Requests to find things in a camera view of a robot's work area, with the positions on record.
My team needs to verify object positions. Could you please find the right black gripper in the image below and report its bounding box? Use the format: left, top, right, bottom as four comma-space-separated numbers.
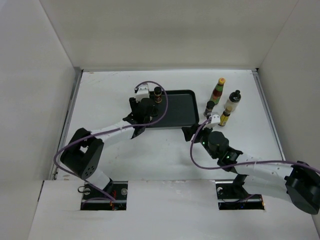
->
182, 122, 218, 160

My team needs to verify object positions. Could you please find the small brown spice jar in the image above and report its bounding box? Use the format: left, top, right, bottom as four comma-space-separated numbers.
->
153, 86, 162, 104

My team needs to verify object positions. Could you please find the small dark spice jar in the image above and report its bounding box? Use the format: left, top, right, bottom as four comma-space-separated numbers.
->
203, 100, 215, 118

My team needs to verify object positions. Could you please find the tall green sauce bottle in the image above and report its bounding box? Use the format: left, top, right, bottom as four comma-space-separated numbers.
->
210, 77, 226, 105

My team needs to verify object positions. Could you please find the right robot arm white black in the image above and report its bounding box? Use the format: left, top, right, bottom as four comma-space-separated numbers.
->
182, 124, 320, 215

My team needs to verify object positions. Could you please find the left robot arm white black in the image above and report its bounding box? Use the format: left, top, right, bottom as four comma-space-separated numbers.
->
60, 97, 158, 200

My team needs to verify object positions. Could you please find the black plastic tray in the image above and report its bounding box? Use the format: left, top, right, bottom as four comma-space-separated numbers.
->
147, 89, 200, 129

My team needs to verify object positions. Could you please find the small yellow-label bottle right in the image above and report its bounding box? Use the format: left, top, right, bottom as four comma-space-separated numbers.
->
218, 106, 233, 127

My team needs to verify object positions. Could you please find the white shaker black cap right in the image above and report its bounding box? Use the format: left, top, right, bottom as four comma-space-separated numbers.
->
224, 90, 242, 112

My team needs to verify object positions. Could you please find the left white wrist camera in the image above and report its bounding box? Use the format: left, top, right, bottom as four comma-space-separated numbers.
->
134, 83, 150, 103

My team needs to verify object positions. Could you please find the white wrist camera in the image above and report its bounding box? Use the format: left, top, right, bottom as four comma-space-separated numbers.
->
205, 112, 221, 129
134, 83, 150, 103

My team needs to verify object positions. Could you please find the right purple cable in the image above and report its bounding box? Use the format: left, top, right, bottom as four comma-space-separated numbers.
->
189, 118, 320, 204

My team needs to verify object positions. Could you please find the purple cable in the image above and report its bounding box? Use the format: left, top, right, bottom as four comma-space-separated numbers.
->
189, 118, 320, 204
53, 80, 169, 210

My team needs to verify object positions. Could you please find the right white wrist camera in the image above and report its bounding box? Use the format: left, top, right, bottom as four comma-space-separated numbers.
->
205, 112, 221, 129

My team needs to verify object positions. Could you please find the left aluminium table rail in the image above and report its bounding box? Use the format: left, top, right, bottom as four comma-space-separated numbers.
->
49, 66, 83, 181

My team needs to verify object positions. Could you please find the aluminium table rail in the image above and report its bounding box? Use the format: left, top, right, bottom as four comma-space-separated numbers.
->
251, 68, 286, 161
49, 66, 83, 181

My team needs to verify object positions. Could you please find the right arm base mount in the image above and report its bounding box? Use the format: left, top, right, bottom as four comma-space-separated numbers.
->
215, 176, 265, 211

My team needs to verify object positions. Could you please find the right aluminium table rail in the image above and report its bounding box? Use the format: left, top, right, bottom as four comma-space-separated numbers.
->
251, 68, 286, 161

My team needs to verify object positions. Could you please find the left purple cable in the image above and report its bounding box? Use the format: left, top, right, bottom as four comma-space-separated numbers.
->
53, 80, 169, 210

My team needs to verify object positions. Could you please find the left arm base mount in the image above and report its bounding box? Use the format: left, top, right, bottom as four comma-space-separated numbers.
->
77, 181, 129, 211

